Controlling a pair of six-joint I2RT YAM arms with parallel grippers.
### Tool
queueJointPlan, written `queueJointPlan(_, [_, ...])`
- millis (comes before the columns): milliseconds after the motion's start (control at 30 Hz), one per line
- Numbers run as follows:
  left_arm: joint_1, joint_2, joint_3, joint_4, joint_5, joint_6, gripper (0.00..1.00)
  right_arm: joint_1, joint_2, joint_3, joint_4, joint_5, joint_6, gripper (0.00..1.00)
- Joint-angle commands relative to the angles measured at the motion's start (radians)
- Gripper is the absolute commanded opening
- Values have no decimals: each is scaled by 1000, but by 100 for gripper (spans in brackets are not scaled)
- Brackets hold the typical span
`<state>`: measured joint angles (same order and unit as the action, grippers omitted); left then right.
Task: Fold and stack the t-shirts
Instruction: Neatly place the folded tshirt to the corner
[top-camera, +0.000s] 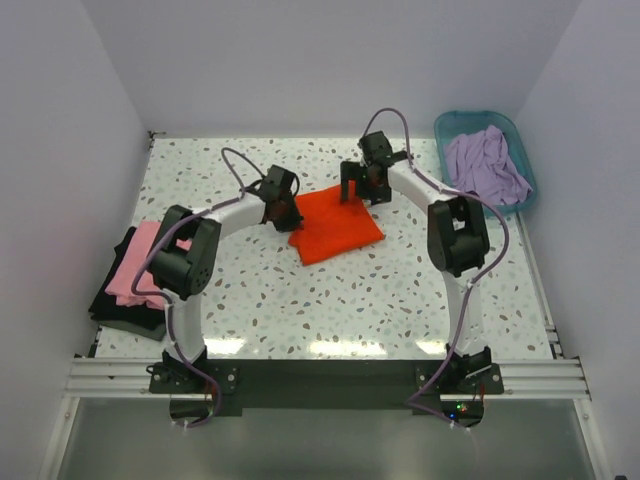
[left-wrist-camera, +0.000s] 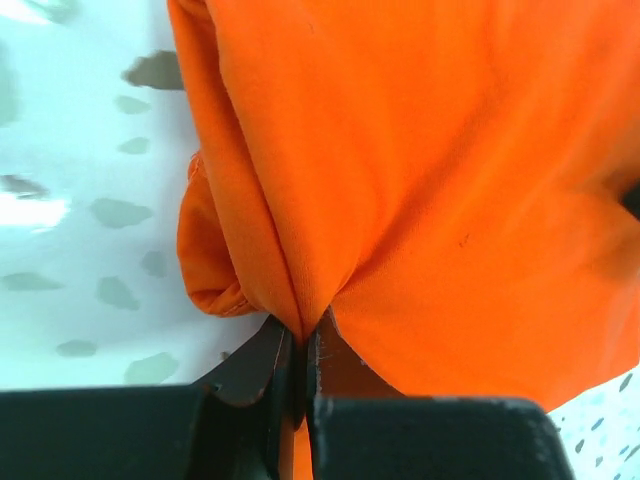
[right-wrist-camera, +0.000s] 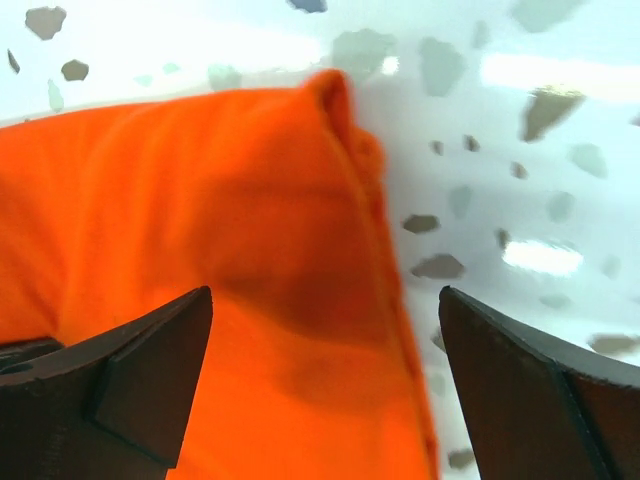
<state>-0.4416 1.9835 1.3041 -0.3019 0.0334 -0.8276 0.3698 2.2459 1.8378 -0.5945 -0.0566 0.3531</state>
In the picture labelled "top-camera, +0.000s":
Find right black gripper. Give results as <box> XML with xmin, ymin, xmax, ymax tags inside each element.
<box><xmin>341</xmin><ymin>160</ymin><xmax>392</xmax><ymax>205</ymax></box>

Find orange t shirt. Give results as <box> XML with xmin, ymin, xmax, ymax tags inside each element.
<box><xmin>289</xmin><ymin>183</ymin><xmax>385</xmax><ymax>266</ymax></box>

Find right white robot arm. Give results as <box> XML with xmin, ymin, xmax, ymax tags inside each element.
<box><xmin>340</xmin><ymin>131</ymin><xmax>492</xmax><ymax>393</ymax></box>

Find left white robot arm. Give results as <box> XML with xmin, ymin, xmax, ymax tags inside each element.
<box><xmin>143</xmin><ymin>165</ymin><xmax>303</xmax><ymax>392</ymax></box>

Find lilac t shirt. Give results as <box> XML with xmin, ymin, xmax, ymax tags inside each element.
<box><xmin>444</xmin><ymin>125</ymin><xmax>533</xmax><ymax>206</ymax></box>

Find teal plastic basket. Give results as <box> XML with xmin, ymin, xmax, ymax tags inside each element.
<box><xmin>434</xmin><ymin>110</ymin><xmax>538</xmax><ymax>215</ymax></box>

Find pink folded t shirt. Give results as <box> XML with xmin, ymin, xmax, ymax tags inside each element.
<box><xmin>105</xmin><ymin>221</ymin><xmax>165</xmax><ymax>311</ymax></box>

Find black folded t shirt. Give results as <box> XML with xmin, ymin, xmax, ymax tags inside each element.
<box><xmin>88</xmin><ymin>227</ymin><xmax>166</xmax><ymax>341</ymax></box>

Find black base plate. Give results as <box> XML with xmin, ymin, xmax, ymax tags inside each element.
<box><xmin>146</xmin><ymin>358</ymin><xmax>505</xmax><ymax>427</ymax></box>

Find aluminium frame rail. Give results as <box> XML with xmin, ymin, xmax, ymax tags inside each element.
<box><xmin>62</xmin><ymin>294</ymin><xmax>596</xmax><ymax>401</ymax></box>

